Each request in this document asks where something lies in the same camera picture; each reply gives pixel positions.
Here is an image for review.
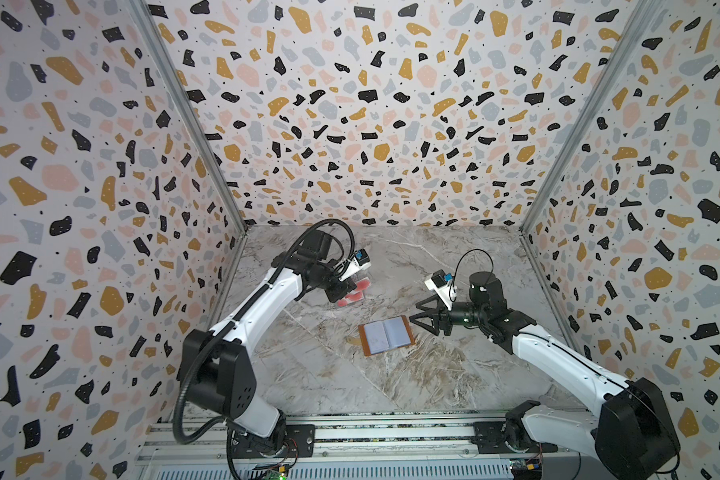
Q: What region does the brown leather card holder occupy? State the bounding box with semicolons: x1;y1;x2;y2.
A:
358;315;415;357

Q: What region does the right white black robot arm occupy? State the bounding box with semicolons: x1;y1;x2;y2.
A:
409;270;681;479

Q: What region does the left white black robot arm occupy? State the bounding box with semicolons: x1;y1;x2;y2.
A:
172;219;371;449

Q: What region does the clear plastic card box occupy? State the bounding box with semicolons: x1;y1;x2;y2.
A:
336;277;371;307

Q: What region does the white ventilation grille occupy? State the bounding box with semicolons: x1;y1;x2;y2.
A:
149;459;513;479

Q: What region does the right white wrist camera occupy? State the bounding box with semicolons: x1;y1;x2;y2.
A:
425;270;457;311

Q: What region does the right thin black cable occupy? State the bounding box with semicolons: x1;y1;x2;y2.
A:
452;248;496;289

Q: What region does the black corrugated cable conduit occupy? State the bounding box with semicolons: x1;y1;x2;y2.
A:
171;218;358;446

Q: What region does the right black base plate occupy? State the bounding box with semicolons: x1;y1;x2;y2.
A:
471;421;558;454

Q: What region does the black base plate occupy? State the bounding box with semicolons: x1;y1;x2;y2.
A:
471;421;558;454
227;424;316;460

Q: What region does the aluminium mounting rail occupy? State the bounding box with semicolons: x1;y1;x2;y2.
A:
137;410;646;464

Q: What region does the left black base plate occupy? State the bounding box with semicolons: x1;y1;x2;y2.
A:
227;424;316;460

